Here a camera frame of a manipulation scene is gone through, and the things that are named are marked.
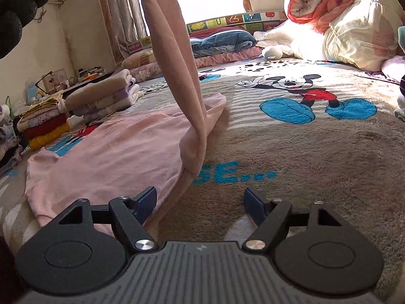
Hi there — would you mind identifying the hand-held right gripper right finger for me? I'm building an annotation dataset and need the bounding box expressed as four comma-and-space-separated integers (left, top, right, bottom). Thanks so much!
242, 187, 344, 254

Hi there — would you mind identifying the picture frame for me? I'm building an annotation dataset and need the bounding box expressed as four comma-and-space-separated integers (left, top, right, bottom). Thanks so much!
41, 69, 67, 91

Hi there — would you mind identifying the pile of unfolded clothes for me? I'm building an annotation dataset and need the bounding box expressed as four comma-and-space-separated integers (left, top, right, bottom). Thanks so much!
0, 103, 25, 178

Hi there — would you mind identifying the row of small bottles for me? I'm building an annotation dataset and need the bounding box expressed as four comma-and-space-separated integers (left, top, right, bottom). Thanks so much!
77, 66, 106, 77

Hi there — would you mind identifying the dark low table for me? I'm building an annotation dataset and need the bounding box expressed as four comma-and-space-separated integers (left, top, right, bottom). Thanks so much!
65, 70, 115, 96

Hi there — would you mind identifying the cream patterned folded garment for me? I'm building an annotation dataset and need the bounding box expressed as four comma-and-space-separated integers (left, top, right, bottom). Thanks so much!
76, 84, 145, 116

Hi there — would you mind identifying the colourful alphabet play mat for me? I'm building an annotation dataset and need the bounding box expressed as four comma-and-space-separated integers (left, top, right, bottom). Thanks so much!
128, 10, 287, 55

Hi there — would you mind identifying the purple folded garment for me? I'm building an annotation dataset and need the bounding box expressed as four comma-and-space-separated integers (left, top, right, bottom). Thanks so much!
111, 77, 137, 102

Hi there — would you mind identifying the blue folded quilt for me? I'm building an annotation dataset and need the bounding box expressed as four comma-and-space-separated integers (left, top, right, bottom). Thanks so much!
189, 28, 257, 59

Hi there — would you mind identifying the red folded sweater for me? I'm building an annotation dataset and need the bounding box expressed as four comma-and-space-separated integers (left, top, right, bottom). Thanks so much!
23, 112, 69, 140

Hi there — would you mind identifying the grey blue patterned folded garment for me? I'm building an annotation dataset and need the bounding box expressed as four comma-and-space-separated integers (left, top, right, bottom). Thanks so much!
18, 109, 61, 132

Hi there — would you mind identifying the grey curtain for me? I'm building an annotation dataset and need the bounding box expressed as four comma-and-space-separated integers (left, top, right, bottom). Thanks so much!
104, 0, 150, 61

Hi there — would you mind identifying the mustard yellow folded garment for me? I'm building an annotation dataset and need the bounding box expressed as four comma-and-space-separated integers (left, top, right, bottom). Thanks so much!
20, 90, 64, 116

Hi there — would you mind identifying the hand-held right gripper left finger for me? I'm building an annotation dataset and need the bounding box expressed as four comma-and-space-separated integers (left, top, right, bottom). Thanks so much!
44, 186, 159, 252

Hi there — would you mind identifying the dangling wall cord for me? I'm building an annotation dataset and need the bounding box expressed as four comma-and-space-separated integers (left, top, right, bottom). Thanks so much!
34, 0, 64, 23

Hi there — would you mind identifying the lilac floral folded garment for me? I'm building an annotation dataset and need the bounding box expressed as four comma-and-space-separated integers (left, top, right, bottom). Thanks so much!
83, 108, 133, 124

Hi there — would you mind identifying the cream floral quilt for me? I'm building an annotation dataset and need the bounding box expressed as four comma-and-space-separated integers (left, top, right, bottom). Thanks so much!
322, 0, 404, 72

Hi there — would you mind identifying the beige plush folded garment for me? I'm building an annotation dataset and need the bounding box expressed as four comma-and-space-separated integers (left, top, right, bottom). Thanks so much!
65, 69, 133, 111

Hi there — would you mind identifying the black folding stand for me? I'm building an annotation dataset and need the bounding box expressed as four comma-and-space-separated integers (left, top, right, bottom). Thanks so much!
36, 71, 54, 96

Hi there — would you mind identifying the cartoon mouse printed blanket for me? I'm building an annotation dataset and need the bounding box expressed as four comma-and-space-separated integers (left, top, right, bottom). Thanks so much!
0, 55, 405, 293

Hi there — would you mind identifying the orange white quilt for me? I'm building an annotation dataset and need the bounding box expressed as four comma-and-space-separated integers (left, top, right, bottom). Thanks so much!
283, 0, 385, 34

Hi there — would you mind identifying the pink sweatshirt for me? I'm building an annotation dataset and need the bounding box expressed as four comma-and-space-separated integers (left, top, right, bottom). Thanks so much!
25, 0, 228, 239

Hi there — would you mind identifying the pale pink cloth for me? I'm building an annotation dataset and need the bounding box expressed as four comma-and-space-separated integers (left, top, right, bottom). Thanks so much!
381, 55, 405, 85

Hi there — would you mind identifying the white plush toy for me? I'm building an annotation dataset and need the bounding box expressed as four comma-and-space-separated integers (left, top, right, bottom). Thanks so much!
253, 30, 305, 60

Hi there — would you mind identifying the beige floral quilt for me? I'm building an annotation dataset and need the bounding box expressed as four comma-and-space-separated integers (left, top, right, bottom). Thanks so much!
121, 49, 158, 69

